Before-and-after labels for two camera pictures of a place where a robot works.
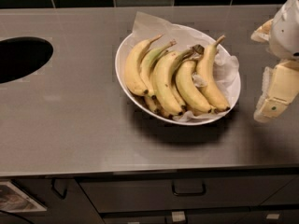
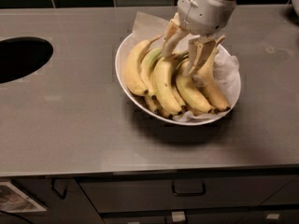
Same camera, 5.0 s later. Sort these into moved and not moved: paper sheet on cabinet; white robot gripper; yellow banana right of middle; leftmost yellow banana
Moved: white robot gripper
Not moved: leftmost yellow banana; paper sheet on cabinet; yellow banana right of middle
